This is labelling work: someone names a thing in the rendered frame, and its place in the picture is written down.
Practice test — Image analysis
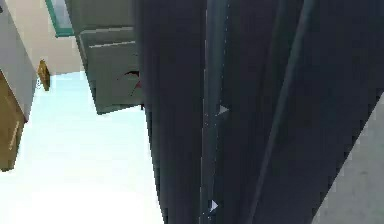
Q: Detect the small brown wall fixture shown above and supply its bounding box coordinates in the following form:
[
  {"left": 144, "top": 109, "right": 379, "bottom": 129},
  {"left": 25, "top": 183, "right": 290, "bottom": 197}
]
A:
[{"left": 36, "top": 58, "right": 52, "bottom": 92}]

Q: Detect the grey green chest of drawers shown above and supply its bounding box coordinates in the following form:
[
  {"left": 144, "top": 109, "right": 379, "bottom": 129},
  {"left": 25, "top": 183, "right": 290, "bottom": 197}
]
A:
[{"left": 64, "top": 0, "right": 146, "bottom": 116}]

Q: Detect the dark blue tall cupboard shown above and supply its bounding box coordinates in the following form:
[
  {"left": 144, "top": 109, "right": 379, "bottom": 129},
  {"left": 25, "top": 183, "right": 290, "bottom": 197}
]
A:
[{"left": 134, "top": 0, "right": 384, "bottom": 224}]

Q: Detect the teal framed window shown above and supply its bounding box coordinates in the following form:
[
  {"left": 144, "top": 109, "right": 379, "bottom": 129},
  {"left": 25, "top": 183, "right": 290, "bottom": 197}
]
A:
[{"left": 44, "top": 0, "right": 75, "bottom": 38}]

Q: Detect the brown wooden cupboard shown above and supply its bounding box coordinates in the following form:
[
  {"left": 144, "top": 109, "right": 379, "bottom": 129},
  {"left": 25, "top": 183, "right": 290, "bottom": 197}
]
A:
[{"left": 0, "top": 71, "right": 26, "bottom": 173}]

